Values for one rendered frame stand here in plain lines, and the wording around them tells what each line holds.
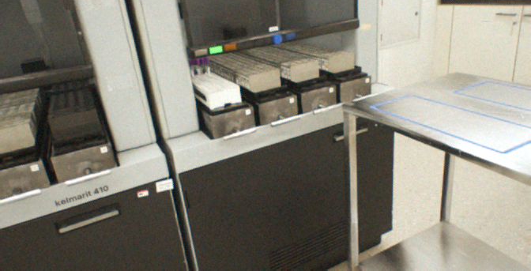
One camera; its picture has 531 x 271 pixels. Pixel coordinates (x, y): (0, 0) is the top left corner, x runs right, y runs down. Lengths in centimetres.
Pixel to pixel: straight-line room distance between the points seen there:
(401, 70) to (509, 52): 73
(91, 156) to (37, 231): 22
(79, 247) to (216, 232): 38
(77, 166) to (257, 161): 50
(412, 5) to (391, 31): 27
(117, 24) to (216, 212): 61
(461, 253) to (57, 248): 118
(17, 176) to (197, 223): 49
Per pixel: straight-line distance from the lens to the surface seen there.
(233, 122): 109
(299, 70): 125
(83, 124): 108
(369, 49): 144
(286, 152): 121
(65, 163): 103
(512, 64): 312
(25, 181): 105
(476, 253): 141
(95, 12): 105
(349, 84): 128
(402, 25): 316
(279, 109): 115
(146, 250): 119
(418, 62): 337
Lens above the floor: 116
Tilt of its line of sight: 21 degrees down
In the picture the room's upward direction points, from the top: 6 degrees counter-clockwise
